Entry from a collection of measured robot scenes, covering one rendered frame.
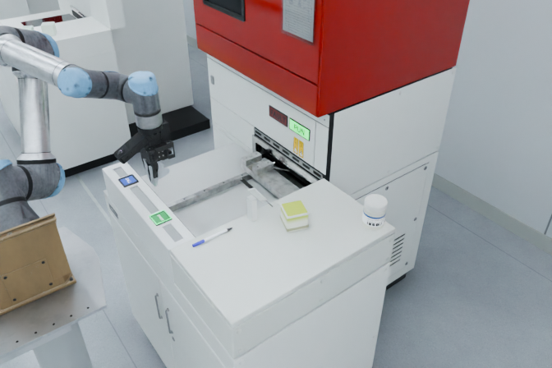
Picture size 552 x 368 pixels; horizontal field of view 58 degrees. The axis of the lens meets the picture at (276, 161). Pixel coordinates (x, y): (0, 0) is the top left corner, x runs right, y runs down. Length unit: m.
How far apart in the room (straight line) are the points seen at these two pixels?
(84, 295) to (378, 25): 1.27
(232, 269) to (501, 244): 2.08
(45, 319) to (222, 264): 0.55
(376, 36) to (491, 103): 1.50
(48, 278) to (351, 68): 1.16
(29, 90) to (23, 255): 0.51
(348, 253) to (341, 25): 0.69
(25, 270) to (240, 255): 0.63
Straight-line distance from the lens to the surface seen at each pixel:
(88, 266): 1.78
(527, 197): 3.20
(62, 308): 1.68
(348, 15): 1.60
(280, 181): 1.93
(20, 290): 1.70
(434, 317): 2.71
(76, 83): 1.37
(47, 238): 1.61
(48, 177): 1.74
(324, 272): 1.47
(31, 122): 1.74
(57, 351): 1.92
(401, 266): 2.67
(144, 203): 1.76
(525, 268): 3.14
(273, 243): 1.54
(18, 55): 1.57
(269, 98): 1.95
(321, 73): 1.59
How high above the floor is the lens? 2.01
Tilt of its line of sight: 33 degrees down
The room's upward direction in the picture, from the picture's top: straight up
